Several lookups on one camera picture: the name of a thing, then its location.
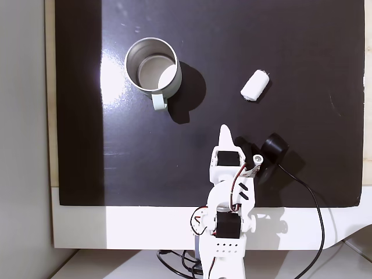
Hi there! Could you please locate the white gauze roll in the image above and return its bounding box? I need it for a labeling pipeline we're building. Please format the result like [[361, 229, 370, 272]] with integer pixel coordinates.
[[239, 69, 270, 103]]

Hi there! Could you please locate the black table mat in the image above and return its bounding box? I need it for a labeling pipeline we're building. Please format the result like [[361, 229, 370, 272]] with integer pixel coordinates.
[[54, 0, 366, 209]]

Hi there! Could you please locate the red white servo wire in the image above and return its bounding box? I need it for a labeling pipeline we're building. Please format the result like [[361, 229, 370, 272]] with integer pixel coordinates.
[[228, 162, 254, 213]]

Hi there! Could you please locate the black round wrist camera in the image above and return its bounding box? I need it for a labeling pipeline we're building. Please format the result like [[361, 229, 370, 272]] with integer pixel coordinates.
[[235, 132, 290, 187]]

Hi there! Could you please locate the black power cable bundle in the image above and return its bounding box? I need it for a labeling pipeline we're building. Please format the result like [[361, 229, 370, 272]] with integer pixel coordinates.
[[156, 249, 205, 277]]

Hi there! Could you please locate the metal cup with handle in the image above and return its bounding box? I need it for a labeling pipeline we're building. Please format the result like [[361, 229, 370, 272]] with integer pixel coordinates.
[[124, 37, 183, 112]]

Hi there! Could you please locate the black camera cable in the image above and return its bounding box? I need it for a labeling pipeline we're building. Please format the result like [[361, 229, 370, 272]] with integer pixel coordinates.
[[277, 163, 326, 279]]

